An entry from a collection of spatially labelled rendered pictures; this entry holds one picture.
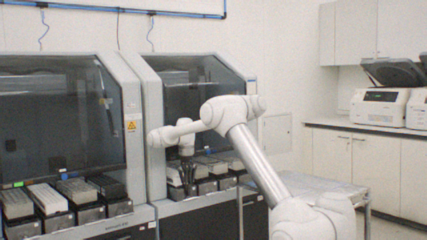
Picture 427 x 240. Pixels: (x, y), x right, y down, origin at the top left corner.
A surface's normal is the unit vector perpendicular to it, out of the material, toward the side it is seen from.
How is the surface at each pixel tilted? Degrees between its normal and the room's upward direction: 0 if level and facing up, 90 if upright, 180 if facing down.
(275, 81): 90
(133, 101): 90
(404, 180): 90
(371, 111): 90
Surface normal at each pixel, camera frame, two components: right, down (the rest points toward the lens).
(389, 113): -0.83, 0.09
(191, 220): 0.59, 0.07
